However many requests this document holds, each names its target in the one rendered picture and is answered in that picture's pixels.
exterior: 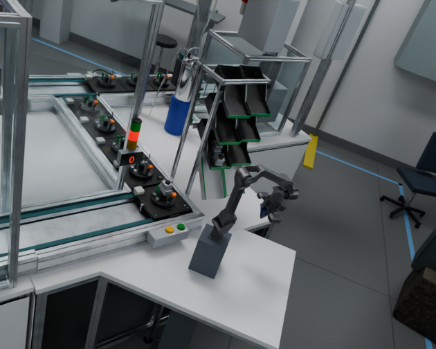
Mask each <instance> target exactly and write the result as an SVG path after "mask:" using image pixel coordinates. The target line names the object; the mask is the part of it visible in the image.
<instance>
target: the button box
mask: <svg viewBox="0 0 436 349"><path fill-rule="evenodd" d="M178 224H184V223H183V222H181V223H178ZM178 224H173V225H169V226H171V227H172V228H173V229H174V231H173V233H168V232H167V231H166V227H168V226H164V227H161V228H159V229H154V230H151V231H148V234H147V238H146V240H147V241H148V242H149V244H150V245H151V247H152V248H156V247H160V246H163V245H166V244H170V243H173V242H177V241H180V240H184V239H187V237H188V233H189V231H190V230H189V229H188V228H187V226H186V225H185V229H183V230H180V229H178V228H177V225H178Z"/></svg>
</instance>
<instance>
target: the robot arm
mask: <svg viewBox="0 0 436 349"><path fill-rule="evenodd" d="M249 172H257V174H256V175H255V176H254V177H252V176H251V174H250V173H249ZM261 177H264V178H266V179H268V180H270V181H273V182H275V183H276V184H278V185H279V186H274V187H273V192H272V194H271V195H269V194H268V193H267V192H258V194H257V197H258V199H261V198H263V200H264V201H263V202H262V204H260V219H262V218H264V217H266V216H268V219H269V222H270V223H280V222H281V218H280V216H279V214H278V213H275V211H277V210H279V211H281V212H282V211H283V210H285V209H286V205H285V203H284V202H283V198H284V199H290V200H296V199H297V198H298V190H299V189H298V188H297V187H293V182H292V180H291V179H290V178H289V177H288V176H287V174H283V173H280V174H278V173H276V172H274V171H272V170H270V169H268V168H266V167H264V166H263V165H261V164H258V165H246V166H244V167H241V168H239V169H237V170H236V172H235V177H234V180H235V185H234V188H233V190H232V192H231V194H230V197H229V200H228V203H227V204H226V207H225V209H223V210H222V211H221V212H220V213H219V214H218V215H217V216H216V217H214V218H212V223H213V224H214V226H213V228H212V230H211V232H210V235H209V236H208V238H209V239H211V240H214V241H215V242H218V243H221V240H222V238H223V236H224V235H223V234H224V233H227V232H229V230H230V229H231V228H232V227H233V225H234V224H235V222H236V220H237V216H236V215H235V211H236V208H237V206H238V203H239V201H240V199H241V197H242V194H243V192H244V190H245V189H246V188H248V187H249V186H250V185H251V184H253V183H255V182H257V180H258V179H259V178H261Z"/></svg>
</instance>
